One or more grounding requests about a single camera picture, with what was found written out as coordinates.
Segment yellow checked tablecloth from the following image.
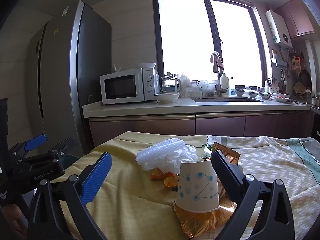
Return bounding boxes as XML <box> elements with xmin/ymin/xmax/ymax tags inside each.
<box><xmin>60</xmin><ymin>131</ymin><xmax>320</xmax><ymax>240</ymax></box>

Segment large white bowl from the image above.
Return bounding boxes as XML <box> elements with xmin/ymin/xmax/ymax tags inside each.
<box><xmin>154</xmin><ymin>93</ymin><xmax>180</xmax><ymax>103</ymax></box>

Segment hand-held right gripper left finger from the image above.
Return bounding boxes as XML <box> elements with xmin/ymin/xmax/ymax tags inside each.
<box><xmin>27</xmin><ymin>151</ymin><xmax>113</xmax><ymax>240</ymax></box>

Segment clear plastic bags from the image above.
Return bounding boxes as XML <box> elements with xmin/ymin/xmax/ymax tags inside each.
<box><xmin>177</xmin><ymin>74</ymin><xmax>203</xmax><ymax>98</ymax></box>

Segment metal sink faucet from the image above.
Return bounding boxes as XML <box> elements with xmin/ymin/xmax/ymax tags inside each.
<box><xmin>212</xmin><ymin>62</ymin><xmax>228</xmax><ymax>97</ymax></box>

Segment kitchen window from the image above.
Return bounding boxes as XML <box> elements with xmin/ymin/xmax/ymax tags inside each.
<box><xmin>152</xmin><ymin>0</ymin><xmax>272</xmax><ymax>90</ymax></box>

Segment hanging kitchen utensils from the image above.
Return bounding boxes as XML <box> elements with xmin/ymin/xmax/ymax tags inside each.
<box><xmin>287</xmin><ymin>52</ymin><xmax>312</xmax><ymax>98</ymax></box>

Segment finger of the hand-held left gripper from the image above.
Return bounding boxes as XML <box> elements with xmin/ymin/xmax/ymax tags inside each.
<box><xmin>9</xmin><ymin>134</ymin><xmax>47</xmax><ymax>159</ymax></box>
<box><xmin>49</xmin><ymin>137</ymin><xmax>77</xmax><ymax>157</ymax></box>

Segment glass kettle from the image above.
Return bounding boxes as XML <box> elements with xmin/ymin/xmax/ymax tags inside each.
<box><xmin>161</xmin><ymin>72</ymin><xmax>182</xmax><ymax>93</ymax></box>

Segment white microwave oven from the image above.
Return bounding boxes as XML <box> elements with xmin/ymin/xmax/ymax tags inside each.
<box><xmin>100</xmin><ymin>68</ymin><xmax>160</xmax><ymax>105</ymax></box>

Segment orange peel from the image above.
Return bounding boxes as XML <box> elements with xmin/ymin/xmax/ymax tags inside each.
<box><xmin>151</xmin><ymin>167</ymin><xmax>179</xmax><ymax>188</ymax></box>

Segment white dashed patterned cloth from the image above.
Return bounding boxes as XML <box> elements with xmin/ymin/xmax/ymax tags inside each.
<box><xmin>207</xmin><ymin>135</ymin><xmax>320</xmax><ymax>198</ymax></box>

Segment kitchen sink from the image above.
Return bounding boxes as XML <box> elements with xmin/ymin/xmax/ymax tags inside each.
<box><xmin>191</xmin><ymin>96</ymin><xmax>265</xmax><ymax>103</ymax></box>

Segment white water heater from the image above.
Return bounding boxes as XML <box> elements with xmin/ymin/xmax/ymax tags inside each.
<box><xmin>265</xmin><ymin>9</ymin><xmax>293</xmax><ymax>48</ymax></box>

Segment clear plastic containers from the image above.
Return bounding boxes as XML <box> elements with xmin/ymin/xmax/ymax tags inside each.
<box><xmin>199</xmin><ymin>79</ymin><xmax>219</xmax><ymax>97</ymax></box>

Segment white soap bottle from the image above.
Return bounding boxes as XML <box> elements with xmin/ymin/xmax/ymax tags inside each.
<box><xmin>220</xmin><ymin>70</ymin><xmax>230</xmax><ymax>96</ymax></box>

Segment white plate with food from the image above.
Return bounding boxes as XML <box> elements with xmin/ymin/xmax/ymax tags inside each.
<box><xmin>271</xmin><ymin>94</ymin><xmax>291</xmax><ymax>103</ymax></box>

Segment person's left hand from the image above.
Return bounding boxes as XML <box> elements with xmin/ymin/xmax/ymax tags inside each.
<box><xmin>0</xmin><ymin>203</ymin><xmax>24</xmax><ymax>235</ymax></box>

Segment brown base cabinets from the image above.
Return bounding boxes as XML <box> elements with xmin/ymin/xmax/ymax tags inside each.
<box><xmin>89</xmin><ymin>112</ymin><xmax>313</xmax><ymax>147</ymax></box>

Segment white foam net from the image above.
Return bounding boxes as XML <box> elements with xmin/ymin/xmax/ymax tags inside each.
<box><xmin>136</xmin><ymin>137</ymin><xmax>190</xmax><ymax>172</ymax></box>

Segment dotted paper cup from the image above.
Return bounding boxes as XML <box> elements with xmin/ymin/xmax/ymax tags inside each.
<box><xmin>176</xmin><ymin>160</ymin><xmax>220</xmax><ymax>212</ymax></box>

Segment grey refrigerator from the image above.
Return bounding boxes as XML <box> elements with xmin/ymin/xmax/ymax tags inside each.
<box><xmin>26</xmin><ymin>0</ymin><xmax>112</xmax><ymax>155</ymax></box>

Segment white wall pipe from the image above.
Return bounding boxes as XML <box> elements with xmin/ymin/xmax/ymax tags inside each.
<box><xmin>304</xmin><ymin>39</ymin><xmax>318</xmax><ymax>93</ymax></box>

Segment brown wall cabinet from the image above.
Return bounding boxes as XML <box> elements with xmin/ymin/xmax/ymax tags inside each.
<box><xmin>274</xmin><ymin>0</ymin><xmax>315</xmax><ymax>38</ymax></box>

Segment beige dish cloth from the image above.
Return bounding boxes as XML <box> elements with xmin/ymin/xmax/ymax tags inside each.
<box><xmin>210</xmin><ymin>52</ymin><xmax>224</xmax><ymax>67</ymax></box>

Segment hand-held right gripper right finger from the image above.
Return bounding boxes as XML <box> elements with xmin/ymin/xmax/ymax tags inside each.
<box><xmin>210</xmin><ymin>150</ymin><xmax>295</xmax><ymax>240</ymax></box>

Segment blue plastic bin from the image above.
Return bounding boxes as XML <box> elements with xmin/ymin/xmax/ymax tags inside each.
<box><xmin>59</xmin><ymin>154</ymin><xmax>82</xmax><ymax>167</ymax></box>

